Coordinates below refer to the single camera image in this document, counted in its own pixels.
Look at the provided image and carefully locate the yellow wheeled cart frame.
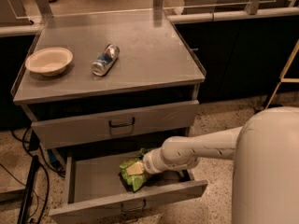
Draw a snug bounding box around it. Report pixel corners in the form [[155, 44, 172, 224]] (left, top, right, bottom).
[[263, 39, 299, 109]]

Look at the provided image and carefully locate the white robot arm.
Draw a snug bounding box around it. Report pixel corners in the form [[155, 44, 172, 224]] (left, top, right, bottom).
[[125, 106, 299, 224]]

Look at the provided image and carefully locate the black floor stand bar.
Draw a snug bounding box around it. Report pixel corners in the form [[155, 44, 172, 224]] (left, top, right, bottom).
[[17, 155, 39, 224]]

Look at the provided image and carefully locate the grey metal drawer cabinet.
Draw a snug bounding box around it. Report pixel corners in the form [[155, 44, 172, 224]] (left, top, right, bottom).
[[14, 10, 205, 224]]

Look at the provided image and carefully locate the open grey middle drawer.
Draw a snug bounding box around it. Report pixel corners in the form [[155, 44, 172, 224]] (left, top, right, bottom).
[[49, 136, 209, 224]]

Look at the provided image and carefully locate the black floor cable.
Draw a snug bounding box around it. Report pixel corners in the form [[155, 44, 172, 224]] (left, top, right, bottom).
[[0, 127, 66, 224]]

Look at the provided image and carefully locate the green rice chip bag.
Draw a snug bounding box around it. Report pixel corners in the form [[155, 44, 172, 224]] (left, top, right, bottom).
[[119, 148, 151, 192]]

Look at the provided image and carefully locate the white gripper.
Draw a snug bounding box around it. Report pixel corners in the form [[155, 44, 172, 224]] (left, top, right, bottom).
[[126, 148, 168, 175]]

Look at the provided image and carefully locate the white paper bowl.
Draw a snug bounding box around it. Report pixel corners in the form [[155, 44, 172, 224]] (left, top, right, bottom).
[[25, 48, 73, 77]]

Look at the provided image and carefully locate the dark counter with rail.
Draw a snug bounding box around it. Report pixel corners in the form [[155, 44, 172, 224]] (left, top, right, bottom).
[[175, 0, 299, 103]]

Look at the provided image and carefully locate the silver blue drink can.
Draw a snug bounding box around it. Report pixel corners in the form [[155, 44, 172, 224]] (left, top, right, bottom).
[[91, 44, 120, 77]]

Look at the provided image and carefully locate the closed grey top drawer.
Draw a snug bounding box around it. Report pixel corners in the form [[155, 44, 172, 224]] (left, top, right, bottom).
[[32, 100, 199, 149]]

